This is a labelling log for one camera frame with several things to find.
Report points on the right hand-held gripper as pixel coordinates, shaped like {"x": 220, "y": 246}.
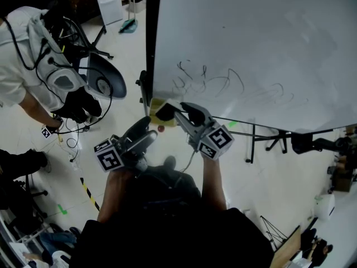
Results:
{"x": 216, "y": 141}

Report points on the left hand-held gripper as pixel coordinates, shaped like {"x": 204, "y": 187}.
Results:
{"x": 110, "y": 158}

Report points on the black whiteboard eraser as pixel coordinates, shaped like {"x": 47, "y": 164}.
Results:
{"x": 166, "y": 113}

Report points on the yellow whiteboard eraser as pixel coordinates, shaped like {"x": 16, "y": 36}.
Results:
{"x": 156, "y": 103}

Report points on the person's left forearm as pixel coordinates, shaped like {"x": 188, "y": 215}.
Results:
{"x": 114, "y": 197}

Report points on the person's right forearm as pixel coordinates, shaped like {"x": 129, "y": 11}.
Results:
{"x": 212, "y": 183}

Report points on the white whiteboard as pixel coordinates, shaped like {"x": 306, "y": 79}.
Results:
{"x": 251, "y": 38}

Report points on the red round magnet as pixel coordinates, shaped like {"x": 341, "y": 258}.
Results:
{"x": 161, "y": 128}

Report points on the person's left shoe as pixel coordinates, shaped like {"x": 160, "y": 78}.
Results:
{"x": 169, "y": 163}

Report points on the person's black trousers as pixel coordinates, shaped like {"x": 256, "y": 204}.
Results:
{"x": 161, "y": 191}

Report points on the white power strip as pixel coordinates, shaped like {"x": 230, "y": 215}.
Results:
{"x": 76, "y": 165}

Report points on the black rolling stand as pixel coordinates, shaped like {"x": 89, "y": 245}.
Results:
{"x": 94, "y": 47}

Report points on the person's black shirt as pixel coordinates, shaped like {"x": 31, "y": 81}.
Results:
{"x": 167, "y": 241}

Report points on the teal dustpan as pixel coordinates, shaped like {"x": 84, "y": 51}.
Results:
{"x": 129, "y": 26}

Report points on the black office chair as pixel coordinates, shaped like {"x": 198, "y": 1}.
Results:
{"x": 304, "y": 144}

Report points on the white water dispenser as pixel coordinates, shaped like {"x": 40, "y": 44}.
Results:
{"x": 108, "y": 1}

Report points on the white round appliance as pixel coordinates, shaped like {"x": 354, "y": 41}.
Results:
{"x": 326, "y": 205}

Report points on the wooden desk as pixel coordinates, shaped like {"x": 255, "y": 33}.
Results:
{"x": 287, "y": 250}

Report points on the white carton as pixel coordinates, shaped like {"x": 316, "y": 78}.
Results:
{"x": 299, "y": 261}

